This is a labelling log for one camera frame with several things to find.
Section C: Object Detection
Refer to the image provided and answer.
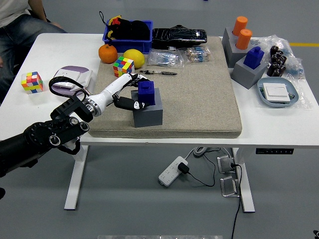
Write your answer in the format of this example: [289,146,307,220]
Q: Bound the black fabric pouch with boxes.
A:
[109,18,152,40]

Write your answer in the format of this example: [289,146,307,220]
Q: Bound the white power strip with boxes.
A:
[158,156,189,187]

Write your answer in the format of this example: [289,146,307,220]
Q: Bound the white wall socket panel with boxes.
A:
[52,70,80,90]

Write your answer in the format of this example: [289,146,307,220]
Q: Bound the white coiled cable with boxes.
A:
[184,146,221,160]

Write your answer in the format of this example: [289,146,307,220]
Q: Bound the metal foot bracket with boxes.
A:
[219,176,240,198]
[216,155,237,174]

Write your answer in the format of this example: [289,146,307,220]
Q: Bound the bag of tan resistors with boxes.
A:
[184,46,214,63]

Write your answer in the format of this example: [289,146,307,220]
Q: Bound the grey two-hole holder block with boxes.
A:
[221,26,252,68]

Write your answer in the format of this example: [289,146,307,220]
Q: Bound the bag of blue resistors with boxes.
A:
[147,48,185,69]

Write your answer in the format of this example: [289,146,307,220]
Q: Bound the grey cube seal holder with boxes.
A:
[131,88,164,128]
[230,55,269,90]

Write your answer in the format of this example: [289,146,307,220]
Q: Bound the thin black adapter cable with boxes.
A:
[186,149,216,187]

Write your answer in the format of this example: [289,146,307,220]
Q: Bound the lilac shallow dish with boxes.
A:
[50,65,93,96]

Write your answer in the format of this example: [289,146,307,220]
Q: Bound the person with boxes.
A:
[0,0,68,104]

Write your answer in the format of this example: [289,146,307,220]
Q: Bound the large colourful puzzle cube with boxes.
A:
[113,56,136,78]

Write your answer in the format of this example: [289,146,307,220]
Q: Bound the long black power cable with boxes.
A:
[230,163,244,239]

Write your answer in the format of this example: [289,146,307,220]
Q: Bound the small colourful puzzle cube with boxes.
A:
[20,71,44,95]

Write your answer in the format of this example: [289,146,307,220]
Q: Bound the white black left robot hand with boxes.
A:
[93,73,150,117]

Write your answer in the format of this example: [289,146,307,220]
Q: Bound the black strap cord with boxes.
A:
[99,10,113,47]

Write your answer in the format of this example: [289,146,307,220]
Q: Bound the black wrapped keyboard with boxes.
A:
[152,24,208,50]

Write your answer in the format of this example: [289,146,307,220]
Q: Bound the grey-brown fabric mat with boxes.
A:
[86,36,243,139]

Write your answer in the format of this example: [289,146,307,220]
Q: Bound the white table leg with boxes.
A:
[230,148,256,213]
[64,145,90,211]

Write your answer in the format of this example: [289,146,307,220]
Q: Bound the blue plastic bin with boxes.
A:
[102,19,154,54]

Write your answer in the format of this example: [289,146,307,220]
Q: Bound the white square switch panel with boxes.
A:
[263,83,292,103]

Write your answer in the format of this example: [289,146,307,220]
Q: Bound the light blue dish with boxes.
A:
[256,76,300,108]

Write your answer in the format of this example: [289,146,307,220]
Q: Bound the orange cylinder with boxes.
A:
[232,16,249,37]
[235,28,253,50]

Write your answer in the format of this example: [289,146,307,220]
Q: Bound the black power adapter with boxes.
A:
[177,162,190,175]

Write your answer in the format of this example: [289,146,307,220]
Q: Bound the black pen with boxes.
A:
[139,70,178,76]

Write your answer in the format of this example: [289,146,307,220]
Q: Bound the blue block seal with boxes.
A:
[137,80,156,107]
[243,46,265,70]

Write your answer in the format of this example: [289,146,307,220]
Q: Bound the crumpled clear plastic bags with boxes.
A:
[250,34,306,80]

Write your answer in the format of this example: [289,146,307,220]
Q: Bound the black table control panel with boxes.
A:
[255,148,294,155]

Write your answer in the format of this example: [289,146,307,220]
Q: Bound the orange fruit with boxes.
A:
[98,44,118,64]

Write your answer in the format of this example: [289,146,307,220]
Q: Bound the yellow red toy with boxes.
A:
[109,15,123,39]

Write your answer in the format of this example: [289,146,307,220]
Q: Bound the yellow lemon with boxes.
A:
[123,49,146,69]

